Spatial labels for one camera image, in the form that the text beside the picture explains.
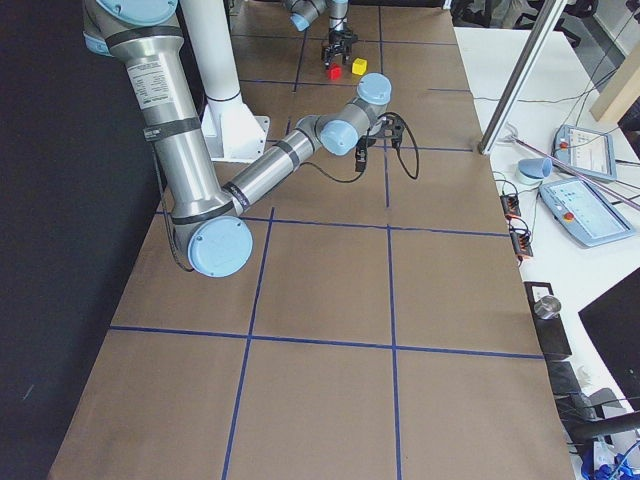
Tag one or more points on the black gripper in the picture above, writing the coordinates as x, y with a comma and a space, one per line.
360, 154
339, 41

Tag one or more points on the red wooden cube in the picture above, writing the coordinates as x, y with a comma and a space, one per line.
334, 72

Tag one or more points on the yellow wooden cube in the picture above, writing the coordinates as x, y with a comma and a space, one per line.
359, 66

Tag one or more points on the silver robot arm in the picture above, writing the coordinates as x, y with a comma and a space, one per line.
304, 12
204, 224

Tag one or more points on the upper orange black connector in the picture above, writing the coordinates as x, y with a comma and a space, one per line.
510, 205

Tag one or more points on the orange black connector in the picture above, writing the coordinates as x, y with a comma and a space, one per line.
521, 242
510, 205

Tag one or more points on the lower orange black connector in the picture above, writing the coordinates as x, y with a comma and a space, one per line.
521, 242

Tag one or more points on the near teach pendant tablet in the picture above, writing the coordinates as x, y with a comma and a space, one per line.
585, 213

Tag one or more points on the teach pendant tablet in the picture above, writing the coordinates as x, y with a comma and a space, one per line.
587, 151
585, 213

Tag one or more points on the far teach pendant tablet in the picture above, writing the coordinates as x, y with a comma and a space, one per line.
587, 151

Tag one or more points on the small metal cup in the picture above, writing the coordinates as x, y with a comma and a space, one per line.
547, 307

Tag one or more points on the black box under cup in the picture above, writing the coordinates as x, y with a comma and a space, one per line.
551, 334

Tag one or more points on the wooden board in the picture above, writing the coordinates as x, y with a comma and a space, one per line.
621, 91

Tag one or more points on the black monitor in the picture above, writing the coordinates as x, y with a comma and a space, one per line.
612, 324

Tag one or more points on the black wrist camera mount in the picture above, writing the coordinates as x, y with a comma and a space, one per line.
391, 128

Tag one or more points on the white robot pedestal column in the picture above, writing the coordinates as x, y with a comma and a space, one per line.
231, 131

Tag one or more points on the aluminium frame post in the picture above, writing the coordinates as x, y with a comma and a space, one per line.
544, 25

